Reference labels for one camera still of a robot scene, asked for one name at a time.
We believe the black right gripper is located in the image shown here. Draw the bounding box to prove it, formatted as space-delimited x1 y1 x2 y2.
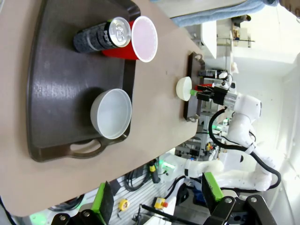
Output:
190 84 228 105

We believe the black can grey print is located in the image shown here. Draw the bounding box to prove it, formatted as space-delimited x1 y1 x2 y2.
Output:
73 16 132 53

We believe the yellow tape measure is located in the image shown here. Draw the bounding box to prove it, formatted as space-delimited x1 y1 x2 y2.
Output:
118 198 130 211

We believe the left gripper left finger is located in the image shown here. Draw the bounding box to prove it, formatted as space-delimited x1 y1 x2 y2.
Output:
50 180 115 225

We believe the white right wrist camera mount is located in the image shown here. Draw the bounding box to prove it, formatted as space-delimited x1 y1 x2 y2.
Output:
217 71 237 90

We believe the white plastic bowl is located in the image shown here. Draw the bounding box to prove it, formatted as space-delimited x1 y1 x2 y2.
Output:
90 88 133 140
175 76 193 102

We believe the black sleeved cable bundle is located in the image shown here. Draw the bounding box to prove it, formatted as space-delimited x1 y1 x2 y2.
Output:
208 106 282 192

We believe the yellow emergency stop box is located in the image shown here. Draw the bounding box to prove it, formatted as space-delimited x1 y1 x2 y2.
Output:
153 197 169 209

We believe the dark brown plastic tray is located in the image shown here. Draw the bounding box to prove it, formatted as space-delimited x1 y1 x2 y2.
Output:
182 52 206 122
26 0 141 163

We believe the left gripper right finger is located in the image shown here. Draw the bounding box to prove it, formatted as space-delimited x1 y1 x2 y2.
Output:
201 172 277 225

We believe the person in blue fleece jacket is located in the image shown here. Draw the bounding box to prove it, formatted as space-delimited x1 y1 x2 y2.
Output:
150 0 282 29

